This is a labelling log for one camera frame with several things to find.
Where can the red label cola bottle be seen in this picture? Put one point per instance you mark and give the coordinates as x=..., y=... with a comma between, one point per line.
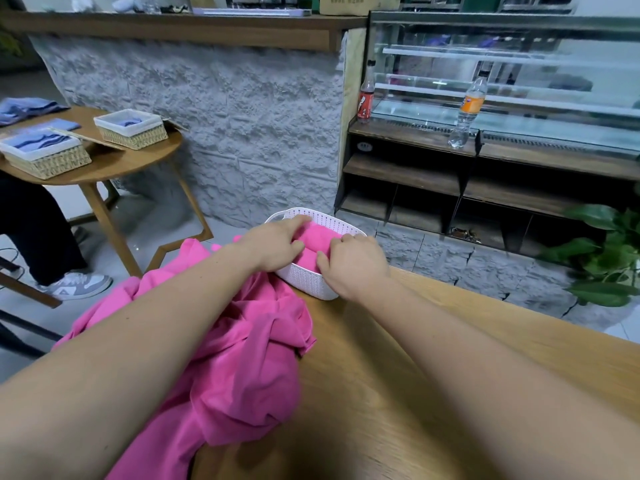
x=366, y=95

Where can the person's right forearm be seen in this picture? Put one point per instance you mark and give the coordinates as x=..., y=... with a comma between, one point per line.
x=510, y=385

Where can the green potted plant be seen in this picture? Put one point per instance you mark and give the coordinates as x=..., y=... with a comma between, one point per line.
x=600, y=255

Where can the white shoe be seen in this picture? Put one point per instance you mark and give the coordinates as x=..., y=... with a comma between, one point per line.
x=78, y=285

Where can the white flat tray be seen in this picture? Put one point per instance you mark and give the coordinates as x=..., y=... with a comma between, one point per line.
x=250, y=12

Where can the white woven plastic basket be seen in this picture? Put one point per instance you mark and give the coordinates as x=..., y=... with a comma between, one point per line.
x=305, y=283

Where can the clear bottle with orange label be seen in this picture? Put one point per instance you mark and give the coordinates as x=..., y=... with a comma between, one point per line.
x=468, y=110

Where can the person's right hand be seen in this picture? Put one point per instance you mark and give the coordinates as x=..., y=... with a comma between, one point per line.
x=355, y=267

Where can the person's left forearm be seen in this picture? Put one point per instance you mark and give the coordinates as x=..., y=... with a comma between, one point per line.
x=110, y=365

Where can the small round wooden side table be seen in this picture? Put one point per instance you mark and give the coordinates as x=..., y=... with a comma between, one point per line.
x=110, y=165

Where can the wooden bar counter top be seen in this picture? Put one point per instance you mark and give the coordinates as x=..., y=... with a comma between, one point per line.
x=180, y=30

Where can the blue flat sheet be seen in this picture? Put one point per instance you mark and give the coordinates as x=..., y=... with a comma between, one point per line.
x=58, y=125

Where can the dark wooden shelf cabinet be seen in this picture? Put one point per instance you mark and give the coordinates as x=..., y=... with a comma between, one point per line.
x=430, y=175

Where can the pile of pink cloths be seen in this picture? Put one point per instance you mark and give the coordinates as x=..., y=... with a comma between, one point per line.
x=230, y=355

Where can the person's left hand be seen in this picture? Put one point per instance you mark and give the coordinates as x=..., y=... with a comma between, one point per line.
x=275, y=245

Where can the blue cloth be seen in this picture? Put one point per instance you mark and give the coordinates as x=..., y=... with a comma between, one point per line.
x=25, y=110

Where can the pink towel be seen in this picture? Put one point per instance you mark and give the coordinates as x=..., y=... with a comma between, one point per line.
x=318, y=240

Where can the cardboard box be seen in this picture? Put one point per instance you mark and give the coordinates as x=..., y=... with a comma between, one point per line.
x=355, y=5

